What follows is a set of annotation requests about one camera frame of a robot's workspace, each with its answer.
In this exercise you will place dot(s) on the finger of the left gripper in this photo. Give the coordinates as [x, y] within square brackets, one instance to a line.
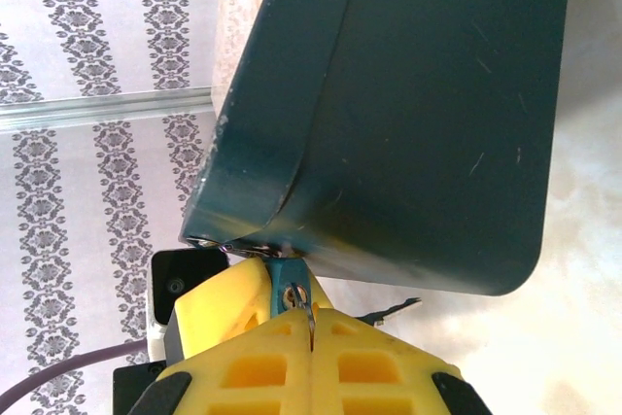
[218, 308]

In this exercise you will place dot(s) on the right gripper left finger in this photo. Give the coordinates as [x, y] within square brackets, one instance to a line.
[252, 366]

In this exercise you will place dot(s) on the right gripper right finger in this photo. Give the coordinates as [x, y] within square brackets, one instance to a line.
[374, 366]

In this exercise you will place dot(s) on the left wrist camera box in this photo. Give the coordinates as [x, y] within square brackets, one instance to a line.
[184, 274]

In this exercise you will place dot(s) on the left aluminium frame post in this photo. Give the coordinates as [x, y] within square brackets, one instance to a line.
[97, 106]

